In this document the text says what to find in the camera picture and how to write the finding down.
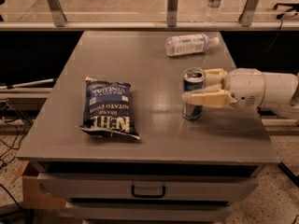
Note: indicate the grey upper drawer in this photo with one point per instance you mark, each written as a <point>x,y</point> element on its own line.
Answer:
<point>178,188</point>

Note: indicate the white rod with black tip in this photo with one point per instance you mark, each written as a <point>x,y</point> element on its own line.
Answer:
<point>28,84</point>

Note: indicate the brown cardboard box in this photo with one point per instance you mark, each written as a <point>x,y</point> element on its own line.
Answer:
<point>34,196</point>

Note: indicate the upright clear water bottle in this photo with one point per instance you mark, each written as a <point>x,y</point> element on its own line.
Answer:
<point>212,12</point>

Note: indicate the grey lower drawer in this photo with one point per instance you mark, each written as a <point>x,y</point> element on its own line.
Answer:
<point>149,212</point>

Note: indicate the grey drawer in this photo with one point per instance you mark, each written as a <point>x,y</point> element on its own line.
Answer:
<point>149,212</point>
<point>178,188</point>

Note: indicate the dark blue potato chips bag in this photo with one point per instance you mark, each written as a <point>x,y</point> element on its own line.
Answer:
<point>107,110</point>

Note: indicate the lying clear plastic bottle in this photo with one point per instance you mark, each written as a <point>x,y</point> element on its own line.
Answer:
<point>189,44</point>

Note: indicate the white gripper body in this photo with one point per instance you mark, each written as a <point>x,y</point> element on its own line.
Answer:
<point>245,86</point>

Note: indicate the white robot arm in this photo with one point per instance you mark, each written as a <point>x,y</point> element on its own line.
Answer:
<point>280,94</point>

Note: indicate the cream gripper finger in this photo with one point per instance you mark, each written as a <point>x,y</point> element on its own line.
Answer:
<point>215,76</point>
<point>213,96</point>

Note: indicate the black drawer handle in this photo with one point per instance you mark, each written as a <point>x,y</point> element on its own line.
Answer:
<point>148,193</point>

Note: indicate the blue silver drink can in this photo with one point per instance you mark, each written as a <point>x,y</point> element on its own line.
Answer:
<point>193,79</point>

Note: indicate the metal railing frame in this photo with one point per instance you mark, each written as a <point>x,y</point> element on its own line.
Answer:
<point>145,15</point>

